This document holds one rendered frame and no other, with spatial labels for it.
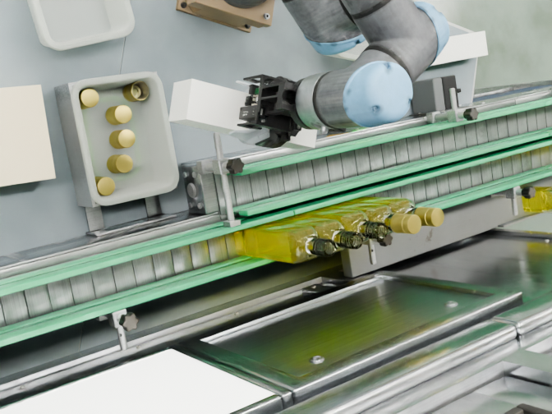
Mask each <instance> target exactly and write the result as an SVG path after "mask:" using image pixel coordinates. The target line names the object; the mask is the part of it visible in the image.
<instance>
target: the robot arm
mask: <svg viewBox="0 0 552 414"><path fill-rule="evenodd" d="M224 1H225V2H226V3H228V4H230V5H232V6H234V7H239V8H251V7H255V6H258V5H260V4H262V3H263V2H265V1H267V0H224ZM282 1H283V4H284V5H285V7H286V8H287V9H288V11H289V12H290V14H291V15H292V17H293V19H294V20H295V22H296V23H297V24H298V26H299V27H300V29H301V31H302V32H303V34H304V37H305V38H306V40H307V41H308V42H310V44H311V45H312V47H313V48H314V49H315V51H316V52H317V53H321V54H323V55H335V54H339V53H343V52H346V51H347V50H350V49H352V48H355V47H356V45H357V44H361V43H362V42H364V41H365V40H366V41H367V43H368V44H369V45H368V46H367V47H366V48H365V50H364V51H363V52H362V53H361V54H360V56H359V57H358V58H357V59H356V60H355V61H354V62H353V63H352V65H350V66H349V67H347V68H345V69H341V70H337V71H326V72H321V73H317V74H313V75H310V76H308V77H306V78H302V79H300V80H299V81H293V80H291V79H288V78H286V77H282V76H277V77H276V78H275V77H272V76H267V75H264V74H261V75H257V76H250V77H246V78H243V80H244V81H249V82H252V83H255V84H249V83H246V82H242V81H239V80H237V81H236V82H237V83H239V84H241V85H245V86H247V87H249V88H248V89H246V90H245V91H244V92H245V93H248V94H250V95H251V96H246V102H245V107H240V114H239V119H240V120H244V121H247V122H246V123H238V124H237V126H239V127H245V128H249V129H250V130H235V131H230V132H229V135H230V136H233V137H236V138H238V140H239V141H240V142H242V143H244V144H248V145H255V146H261V147H266V148H272V149H276V148H278V147H280V146H282V145H283V144H285V143H286V142H287V141H290V140H291V136H295V137H296V135H297V133H298V132H299V131H301V128H304V129H307V130H320V132H321V133H323V134H327V133H328V131H346V128H350V127H379V126H382V125H384V124H388V123H393V122H396V121H398V120H399V119H401V118H402V117H403V116H404V115H405V114H406V113H407V111H408V109H409V108H410V106H409V105H410V102H411V100H412V95H413V92H412V84H413V83H414V82H415V81H416V80H417V78H418V77H419V76H420V75H421V74H422V73H423V72H424V70H425V69H426V68H427V67H430V66H431V65H432V64H433V63H434V62H435V60H436V58H437V57H438V56H439V54H440V53H441V52H442V51H443V49H444V47H445V45H446V44H447V42H448V41H449V33H450V32H449V23H448V22H447V20H446V18H445V16H444V14H443V13H442V12H438V11H437V10H436V9H435V6H433V5H432V4H430V3H428V2H420V1H419V2H413V0H282ZM256 78H260V80H255V79H256Z"/></svg>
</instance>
